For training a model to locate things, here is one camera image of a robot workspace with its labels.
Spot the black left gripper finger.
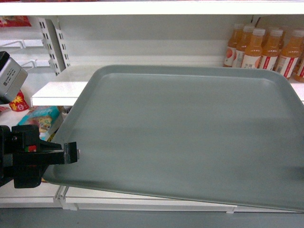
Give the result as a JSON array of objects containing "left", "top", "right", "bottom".
[{"left": 64, "top": 142, "right": 80, "bottom": 164}]

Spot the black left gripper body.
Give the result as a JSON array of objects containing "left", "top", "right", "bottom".
[{"left": 0, "top": 125, "right": 64, "bottom": 189}]

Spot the grey rectangular serving tray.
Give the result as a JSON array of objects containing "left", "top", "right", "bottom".
[{"left": 44, "top": 66, "right": 304, "bottom": 211}]

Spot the white store shelf unit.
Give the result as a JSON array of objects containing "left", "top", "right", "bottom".
[{"left": 0, "top": 0, "right": 304, "bottom": 213}]

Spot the red spouted pouch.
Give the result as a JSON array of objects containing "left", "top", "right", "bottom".
[{"left": 9, "top": 90, "right": 29, "bottom": 112}]

